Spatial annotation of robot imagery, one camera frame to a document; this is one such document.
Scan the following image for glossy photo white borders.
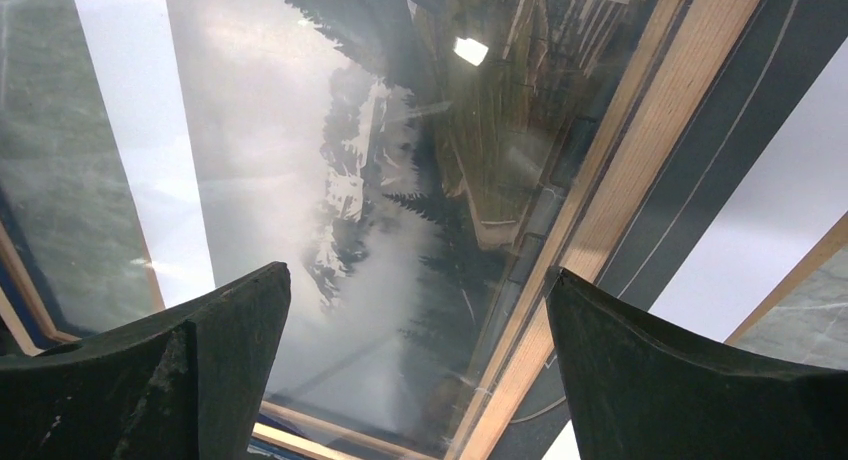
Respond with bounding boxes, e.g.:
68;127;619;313
66;0;848;460

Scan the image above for clear acrylic sheet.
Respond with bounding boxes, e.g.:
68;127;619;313
0;0;670;455

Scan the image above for brown cardboard backing board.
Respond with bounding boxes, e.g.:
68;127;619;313
724;214;847;345

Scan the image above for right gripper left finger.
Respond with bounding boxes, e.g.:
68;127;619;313
1;262;291;459

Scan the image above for brown wooden picture frame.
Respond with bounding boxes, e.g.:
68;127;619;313
0;0;774;460

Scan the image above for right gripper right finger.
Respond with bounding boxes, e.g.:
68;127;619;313
546;268;847;459

